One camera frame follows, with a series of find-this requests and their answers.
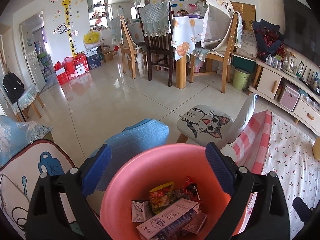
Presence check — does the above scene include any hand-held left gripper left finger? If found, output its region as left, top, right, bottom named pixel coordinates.
left=25, top=144, right=112, bottom=240

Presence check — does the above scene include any red gift bag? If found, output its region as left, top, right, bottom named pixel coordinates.
left=54, top=61, right=70, bottom=85
left=72, top=52, right=90, bottom=77

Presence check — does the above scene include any red snack wrapper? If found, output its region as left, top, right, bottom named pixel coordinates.
left=175, top=176, right=203, bottom=204

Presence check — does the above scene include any orange print dining table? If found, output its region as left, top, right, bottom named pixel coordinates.
left=171, top=15, right=208, bottom=89

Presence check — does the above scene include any cat print stool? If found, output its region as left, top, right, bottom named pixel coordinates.
left=176, top=93, right=258, bottom=150

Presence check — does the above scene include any pink checked cloth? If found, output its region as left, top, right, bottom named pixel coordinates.
left=231, top=110, right=273, bottom=215

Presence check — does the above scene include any cream cabinet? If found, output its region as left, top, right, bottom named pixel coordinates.
left=248, top=52, right=320, bottom=128

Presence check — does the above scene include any cartoon print chair cushion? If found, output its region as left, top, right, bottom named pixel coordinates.
left=0, top=139, right=102, bottom=240

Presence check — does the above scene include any blue lace table cloth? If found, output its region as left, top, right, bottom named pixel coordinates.
left=0, top=84, right=40, bottom=115

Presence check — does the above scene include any white milk carton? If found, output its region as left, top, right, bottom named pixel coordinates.
left=136, top=198, right=200, bottom=240

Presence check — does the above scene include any small white dark-print carton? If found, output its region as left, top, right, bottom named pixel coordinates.
left=131, top=200, right=153, bottom=223

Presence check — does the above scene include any dark blue wrapped bouquet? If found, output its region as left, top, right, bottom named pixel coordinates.
left=251, top=19, right=285, bottom=55

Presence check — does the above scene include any blue gift bag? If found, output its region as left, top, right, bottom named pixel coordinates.
left=87, top=54, right=102, bottom=70

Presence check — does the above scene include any blue lace pillow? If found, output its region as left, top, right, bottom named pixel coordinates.
left=0, top=115, right=53, bottom=168

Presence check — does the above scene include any white sack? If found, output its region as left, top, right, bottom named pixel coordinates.
left=236, top=29, right=259, bottom=59

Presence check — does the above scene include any glass electric kettle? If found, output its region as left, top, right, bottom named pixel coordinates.
left=282, top=52, right=297, bottom=72

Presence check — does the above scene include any dark wooden chair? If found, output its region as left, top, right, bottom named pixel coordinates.
left=138, top=0, right=175, bottom=87

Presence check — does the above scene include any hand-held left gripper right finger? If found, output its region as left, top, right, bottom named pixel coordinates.
left=205, top=142, right=292, bottom=240

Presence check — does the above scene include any pink plastic bin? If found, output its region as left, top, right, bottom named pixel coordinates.
left=100, top=143, right=253, bottom=240

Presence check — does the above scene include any white mesh food cover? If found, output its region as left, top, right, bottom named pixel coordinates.
left=201, top=0, right=235, bottom=50

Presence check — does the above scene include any green waste bin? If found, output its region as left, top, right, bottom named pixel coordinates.
left=232, top=67, right=252, bottom=90

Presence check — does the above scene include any blue cushioned stool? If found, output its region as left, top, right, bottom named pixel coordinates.
left=86, top=119, right=170, bottom=190

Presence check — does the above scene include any black backpack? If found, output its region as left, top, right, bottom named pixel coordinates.
left=2, top=72, right=25, bottom=104

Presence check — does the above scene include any yellow bag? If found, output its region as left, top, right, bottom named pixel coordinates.
left=83, top=29, right=102, bottom=44

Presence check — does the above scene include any giraffe height wall sticker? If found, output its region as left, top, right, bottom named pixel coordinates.
left=61, top=0, right=80, bottom=58

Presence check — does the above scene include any black television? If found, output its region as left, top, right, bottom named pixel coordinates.
left=282, top=0, right=320, bottom=67

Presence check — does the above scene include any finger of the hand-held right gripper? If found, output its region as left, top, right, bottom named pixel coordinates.
left=292, top=196, right=313, bottom=223

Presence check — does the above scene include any yellow pomelo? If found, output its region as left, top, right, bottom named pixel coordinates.
left=312, top=137, right=320, bottom=160

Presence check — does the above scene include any brown pink packet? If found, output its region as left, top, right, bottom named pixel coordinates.
left=182, top=212, right=208, bottom=234

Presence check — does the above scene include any light wooden chair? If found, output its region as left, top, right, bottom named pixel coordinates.
left=190, top=12, right=243, bottom=93
left=111, top=14, right=148, bottom=79

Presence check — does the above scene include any row of small bottles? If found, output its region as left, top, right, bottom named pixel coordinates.
left=266, top=54, right=283, bottom=70

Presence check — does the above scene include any pink case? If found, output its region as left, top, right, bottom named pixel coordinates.
left=279, top=84, right=300, bottom=112

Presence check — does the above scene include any yellow snack packet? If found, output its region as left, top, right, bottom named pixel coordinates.
left=149, top=181, right=175, bottom=214

